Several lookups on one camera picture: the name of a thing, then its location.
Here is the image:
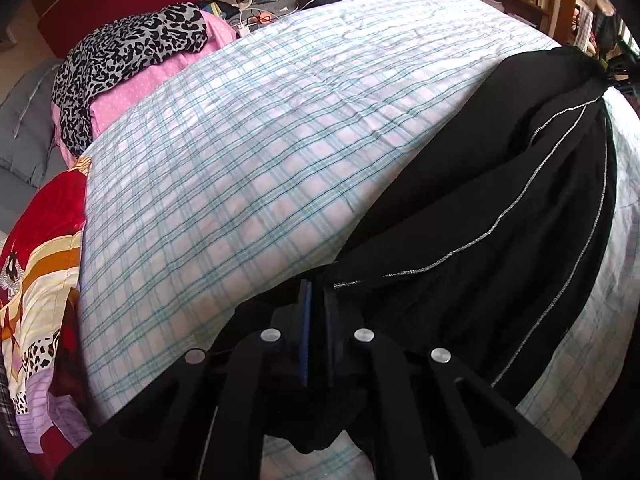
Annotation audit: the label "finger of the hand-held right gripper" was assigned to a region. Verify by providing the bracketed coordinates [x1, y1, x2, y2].
[597, 35, 640, 97]

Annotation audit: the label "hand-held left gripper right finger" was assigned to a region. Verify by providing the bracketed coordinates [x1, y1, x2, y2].
[322, 284, 583, 480]

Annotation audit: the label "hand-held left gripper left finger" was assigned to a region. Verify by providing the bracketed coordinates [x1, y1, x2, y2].
[55, 279, 314, 480]

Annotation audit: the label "black pants with silver stripes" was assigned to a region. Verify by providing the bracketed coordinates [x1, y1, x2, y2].
[197, 45, 618, 456]

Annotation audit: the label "plaid bed sheet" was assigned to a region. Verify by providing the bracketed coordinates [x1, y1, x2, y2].
[77, 0, 640, 480]

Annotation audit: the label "red patchwork quilt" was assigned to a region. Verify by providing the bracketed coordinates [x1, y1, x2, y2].
[0, 156, 101, 467]

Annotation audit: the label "pink dotted pillow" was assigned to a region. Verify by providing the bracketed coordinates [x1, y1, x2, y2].
[50, 10, 238, 157]

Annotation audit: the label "leopard print cloth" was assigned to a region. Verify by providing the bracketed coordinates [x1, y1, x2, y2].
[52, 2, 208, 158]

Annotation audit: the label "grey padded headboard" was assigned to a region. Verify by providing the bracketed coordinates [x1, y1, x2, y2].
[0, 57, 68, 191]

